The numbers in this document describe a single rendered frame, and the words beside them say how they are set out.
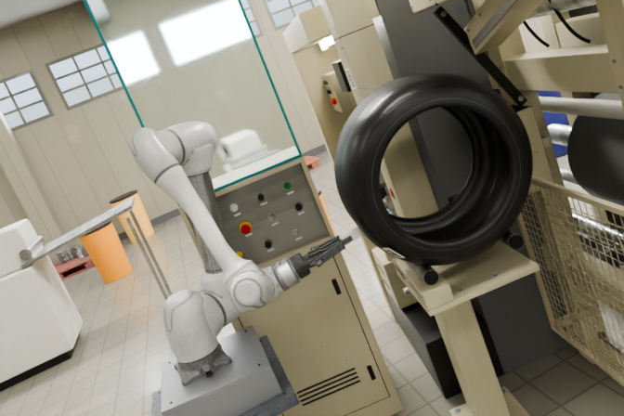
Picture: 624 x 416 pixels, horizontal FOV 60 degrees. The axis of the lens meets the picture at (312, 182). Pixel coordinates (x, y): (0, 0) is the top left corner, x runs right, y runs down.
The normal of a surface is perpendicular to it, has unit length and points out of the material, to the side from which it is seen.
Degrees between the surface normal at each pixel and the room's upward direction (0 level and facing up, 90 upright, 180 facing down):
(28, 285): 90
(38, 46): 90
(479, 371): 90
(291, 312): 90
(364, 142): 59
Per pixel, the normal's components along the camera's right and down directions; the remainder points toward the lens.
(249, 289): 0.03, -0.02
